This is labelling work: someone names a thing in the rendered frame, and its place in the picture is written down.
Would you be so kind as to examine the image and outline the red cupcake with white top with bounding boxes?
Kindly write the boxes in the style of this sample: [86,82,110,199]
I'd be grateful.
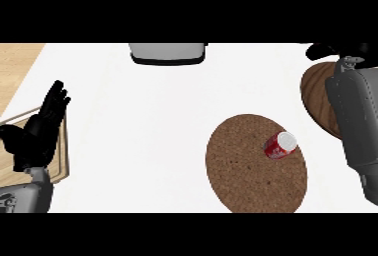
[263,130,300,160]

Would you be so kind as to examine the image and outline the brown wooden bowl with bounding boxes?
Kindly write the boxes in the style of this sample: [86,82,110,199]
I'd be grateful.
[300,61,345,140]

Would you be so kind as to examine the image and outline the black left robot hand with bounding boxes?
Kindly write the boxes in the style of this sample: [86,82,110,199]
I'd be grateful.
[0,79,73,173]

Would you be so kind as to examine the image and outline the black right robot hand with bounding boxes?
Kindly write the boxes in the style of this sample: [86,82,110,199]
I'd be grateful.
[305,42,378,70]

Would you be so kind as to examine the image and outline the brown cork oval placemat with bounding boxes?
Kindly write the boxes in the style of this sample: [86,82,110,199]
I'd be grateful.
[204,113,309,214]

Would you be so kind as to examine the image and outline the grey appliance with black base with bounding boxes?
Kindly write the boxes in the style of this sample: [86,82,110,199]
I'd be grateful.
[129,42,209,66]

